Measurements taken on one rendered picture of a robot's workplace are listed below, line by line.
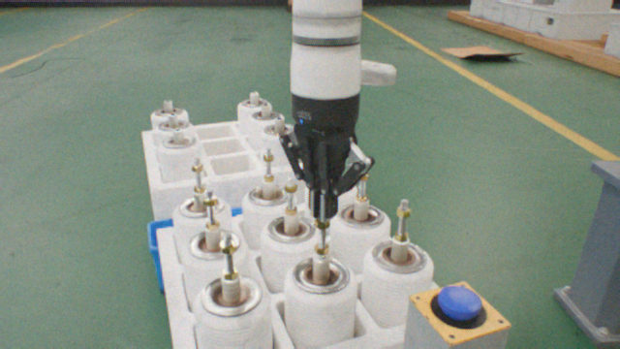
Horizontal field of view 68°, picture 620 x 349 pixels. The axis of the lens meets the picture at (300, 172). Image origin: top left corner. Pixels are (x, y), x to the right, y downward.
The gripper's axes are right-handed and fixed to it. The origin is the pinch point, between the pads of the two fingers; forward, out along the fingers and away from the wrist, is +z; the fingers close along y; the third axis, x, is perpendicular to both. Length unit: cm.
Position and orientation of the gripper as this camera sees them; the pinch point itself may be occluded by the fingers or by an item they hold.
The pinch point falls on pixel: (323, 204)
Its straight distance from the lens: 56.0
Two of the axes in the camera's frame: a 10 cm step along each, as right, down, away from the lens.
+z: 0.0, 9.1, 4.3
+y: 7.2, 2.9, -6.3
